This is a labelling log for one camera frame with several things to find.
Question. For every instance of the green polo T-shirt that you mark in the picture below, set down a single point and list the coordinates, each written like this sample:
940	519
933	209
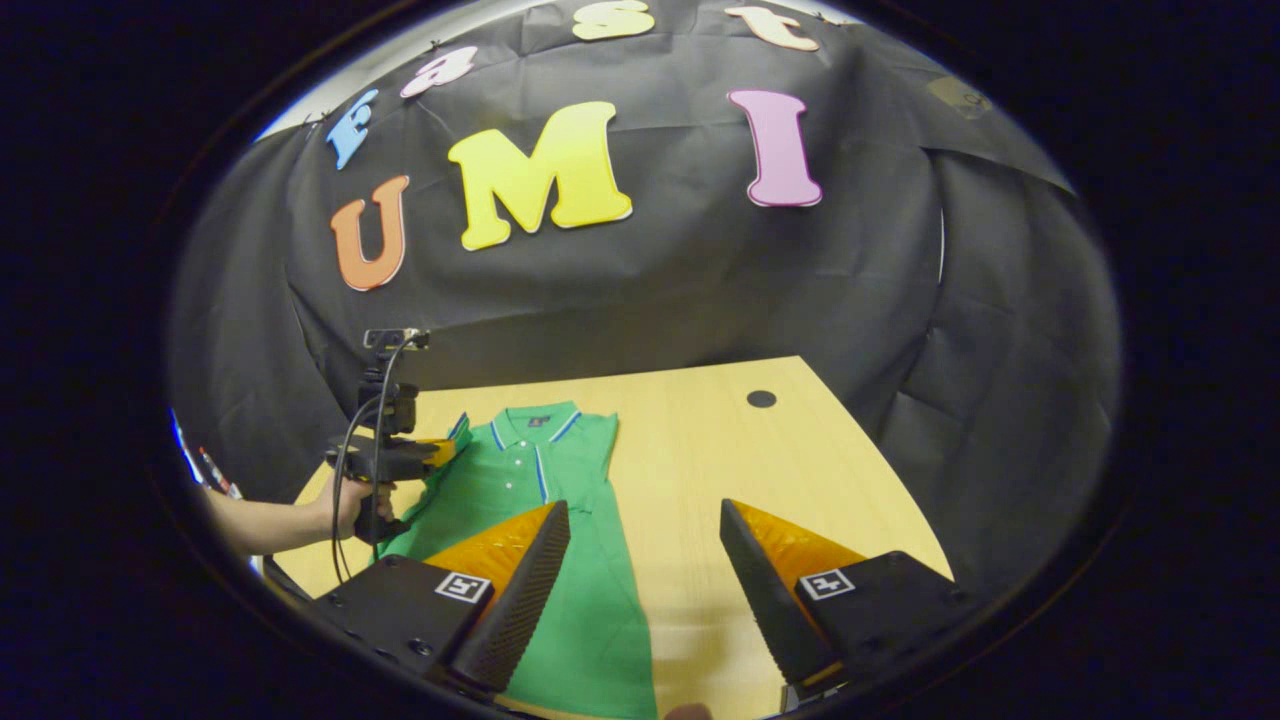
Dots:
590	600

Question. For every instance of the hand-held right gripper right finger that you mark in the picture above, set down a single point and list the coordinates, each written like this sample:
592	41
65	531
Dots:
765	590

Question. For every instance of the black backdrop cloth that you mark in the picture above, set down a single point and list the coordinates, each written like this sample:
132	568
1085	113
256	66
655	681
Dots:
700	270

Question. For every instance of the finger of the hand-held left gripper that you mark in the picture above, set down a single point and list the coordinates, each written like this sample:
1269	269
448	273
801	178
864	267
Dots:
420	462

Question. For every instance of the white red blue printed item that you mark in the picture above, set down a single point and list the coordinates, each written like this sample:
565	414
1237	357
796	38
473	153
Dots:
205	465

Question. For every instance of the black table grommet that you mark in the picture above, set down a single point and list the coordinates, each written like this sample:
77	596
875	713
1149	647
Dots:
761	398

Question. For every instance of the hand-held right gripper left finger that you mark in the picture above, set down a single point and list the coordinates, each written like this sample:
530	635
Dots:
520	600

